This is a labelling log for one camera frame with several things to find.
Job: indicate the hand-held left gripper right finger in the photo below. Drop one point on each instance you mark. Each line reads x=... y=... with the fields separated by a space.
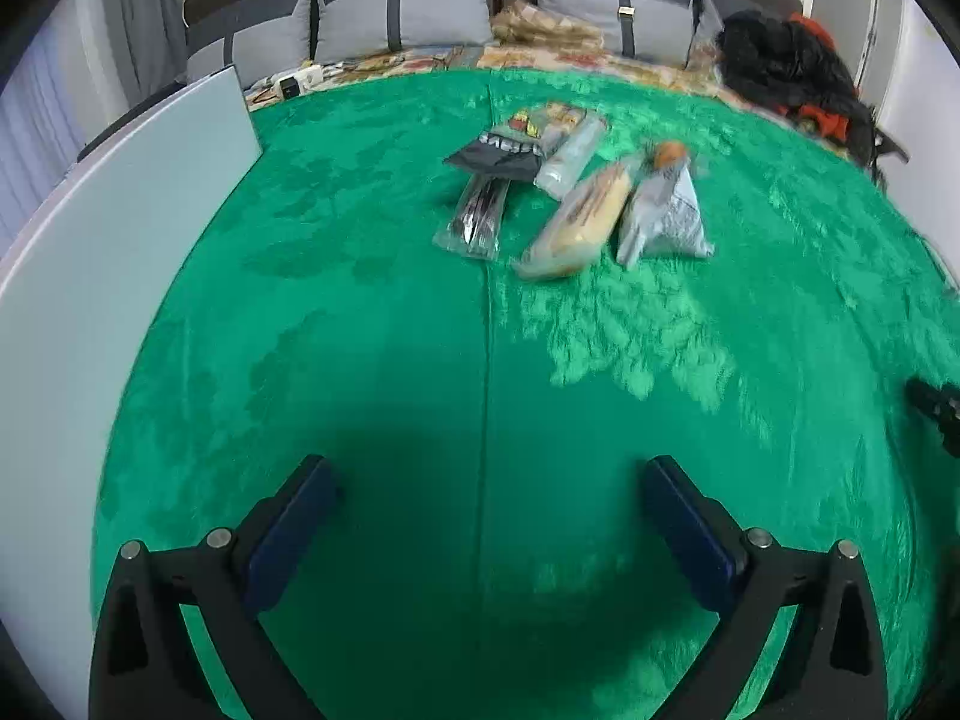
x=690 y=540

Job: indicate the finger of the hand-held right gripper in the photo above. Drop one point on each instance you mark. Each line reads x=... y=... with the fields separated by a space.
x=936 y=406

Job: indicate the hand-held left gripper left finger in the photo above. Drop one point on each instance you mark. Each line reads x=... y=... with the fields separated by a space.
x=289 y=540

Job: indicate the white storage box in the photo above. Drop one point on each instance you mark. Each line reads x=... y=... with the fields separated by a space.
x=112 y=277

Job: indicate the silver snack packet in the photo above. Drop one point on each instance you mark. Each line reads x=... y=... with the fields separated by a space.
x=667 y=217

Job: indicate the clear bread packet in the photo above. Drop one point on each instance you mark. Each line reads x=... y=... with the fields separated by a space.
x=581 y=221

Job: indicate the small orange snack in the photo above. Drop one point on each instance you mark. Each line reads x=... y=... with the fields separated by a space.
x=669 y=154

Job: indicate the clear packet with dark utensils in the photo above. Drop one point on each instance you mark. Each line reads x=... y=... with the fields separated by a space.
x=476 y=217

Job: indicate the long clear biscuit packet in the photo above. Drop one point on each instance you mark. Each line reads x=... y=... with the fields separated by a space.
x=570 y=161

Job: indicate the black snack packet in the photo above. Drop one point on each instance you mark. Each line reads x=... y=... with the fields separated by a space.
x=491 y=157

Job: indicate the yellow snack packet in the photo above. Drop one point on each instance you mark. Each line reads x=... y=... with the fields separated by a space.
x=544 y=120

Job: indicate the green patterned blanket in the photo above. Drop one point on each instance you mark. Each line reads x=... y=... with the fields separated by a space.
x=487 y=360

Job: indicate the black and red clothes pile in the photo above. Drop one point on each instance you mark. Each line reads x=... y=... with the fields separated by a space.
x=821 y=120

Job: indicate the white door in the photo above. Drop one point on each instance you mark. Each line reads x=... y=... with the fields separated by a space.
x=885 y=30

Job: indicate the black jacket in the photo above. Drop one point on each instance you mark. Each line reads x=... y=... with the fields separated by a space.
x=772 y=60

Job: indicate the grey two-tone pillow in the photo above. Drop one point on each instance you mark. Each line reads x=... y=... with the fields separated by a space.
x=255 y=30
x=435 y=15
x=709 y=22
x=585 y=7

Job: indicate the white charger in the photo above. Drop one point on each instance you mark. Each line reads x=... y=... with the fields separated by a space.
x=289 y=86

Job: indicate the white sheer curtain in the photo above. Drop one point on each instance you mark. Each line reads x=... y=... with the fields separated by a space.
x=30 y=135

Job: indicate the floral bedsheet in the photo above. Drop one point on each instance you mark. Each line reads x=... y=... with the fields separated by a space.
x=525 y=58

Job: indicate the beige knitted cloth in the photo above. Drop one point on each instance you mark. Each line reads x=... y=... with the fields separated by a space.
x=540 y=26

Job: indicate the grey curtain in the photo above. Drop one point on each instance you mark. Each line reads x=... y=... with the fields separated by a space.
x=150 y=15

